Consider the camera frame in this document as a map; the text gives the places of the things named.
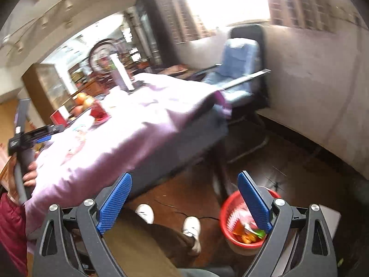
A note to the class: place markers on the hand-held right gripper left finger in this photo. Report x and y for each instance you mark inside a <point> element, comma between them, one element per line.
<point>115,202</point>

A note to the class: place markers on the black office chair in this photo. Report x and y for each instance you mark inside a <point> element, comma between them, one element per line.
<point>259,92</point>

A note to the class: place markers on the glass door wooden cabinet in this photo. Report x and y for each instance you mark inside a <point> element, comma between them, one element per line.
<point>46,86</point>

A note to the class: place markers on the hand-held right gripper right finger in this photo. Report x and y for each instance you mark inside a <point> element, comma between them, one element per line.
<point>253,205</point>

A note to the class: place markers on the clear container with red net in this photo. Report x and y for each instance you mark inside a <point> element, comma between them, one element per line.
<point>99,111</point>

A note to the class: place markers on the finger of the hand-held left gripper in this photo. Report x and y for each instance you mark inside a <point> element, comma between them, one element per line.
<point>43,134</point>

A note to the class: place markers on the person's left forearm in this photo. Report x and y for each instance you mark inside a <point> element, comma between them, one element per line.
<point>11,225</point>

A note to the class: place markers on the person's brown trousered leg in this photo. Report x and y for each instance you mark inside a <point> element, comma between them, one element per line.
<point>138,245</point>

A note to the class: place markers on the blue chair cushion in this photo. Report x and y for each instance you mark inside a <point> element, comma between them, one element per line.
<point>239,60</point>

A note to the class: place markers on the red box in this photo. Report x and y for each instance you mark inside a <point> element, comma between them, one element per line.
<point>59,117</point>

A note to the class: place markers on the white shoe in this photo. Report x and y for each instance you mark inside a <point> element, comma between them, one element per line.
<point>192,230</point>
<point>145,212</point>

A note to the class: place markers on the green packet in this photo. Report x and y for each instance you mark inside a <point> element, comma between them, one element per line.
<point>261,233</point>

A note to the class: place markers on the decorative painted plate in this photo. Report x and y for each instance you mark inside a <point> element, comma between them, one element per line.
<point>101,56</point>

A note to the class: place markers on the brown patterned curtain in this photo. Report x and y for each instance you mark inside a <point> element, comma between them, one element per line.
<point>299,3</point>

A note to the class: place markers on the ceiling spotlight rail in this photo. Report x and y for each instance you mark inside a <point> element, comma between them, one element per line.
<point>43,20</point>

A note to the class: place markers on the grey flat box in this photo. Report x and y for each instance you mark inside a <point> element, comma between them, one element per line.
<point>328,216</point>

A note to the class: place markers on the black phone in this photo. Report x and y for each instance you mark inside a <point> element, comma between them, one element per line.
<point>139,85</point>

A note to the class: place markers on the yellow apple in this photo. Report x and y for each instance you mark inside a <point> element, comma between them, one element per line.
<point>89,101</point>

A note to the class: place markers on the red apple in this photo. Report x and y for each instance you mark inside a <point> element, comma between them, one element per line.
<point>77,110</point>

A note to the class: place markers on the red plastic waste basket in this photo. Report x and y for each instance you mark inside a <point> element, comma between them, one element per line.
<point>230,207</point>

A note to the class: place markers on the orange fruit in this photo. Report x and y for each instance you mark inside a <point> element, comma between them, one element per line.
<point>80,97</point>

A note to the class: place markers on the person's left hand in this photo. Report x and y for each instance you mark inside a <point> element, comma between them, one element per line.
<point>30,176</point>

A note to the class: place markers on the stainless steel bottle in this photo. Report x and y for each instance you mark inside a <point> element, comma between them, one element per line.
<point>121,73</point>

